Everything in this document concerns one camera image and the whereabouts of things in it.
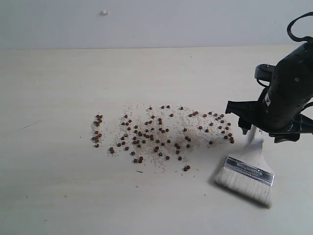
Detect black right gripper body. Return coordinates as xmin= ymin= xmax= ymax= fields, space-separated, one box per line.
xmin=225 ymin=42 xmax=313 ymax=137

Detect scattered rice and brown pellets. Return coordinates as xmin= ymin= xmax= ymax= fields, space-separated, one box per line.
xmin=90 ymin=104 xmax=235 ymax=172

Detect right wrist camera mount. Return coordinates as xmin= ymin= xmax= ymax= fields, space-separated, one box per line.
xmin=254 ymin=64 xmax=275 ymax=88

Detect wide white bristle paint brush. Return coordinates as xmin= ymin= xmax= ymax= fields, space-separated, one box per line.
xmin=214 ymin=126 xmax=274 ymax=208

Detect small white wall blob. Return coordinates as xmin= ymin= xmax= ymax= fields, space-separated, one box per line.
xmin=100 ymin=10 xmax=109 ymax=16

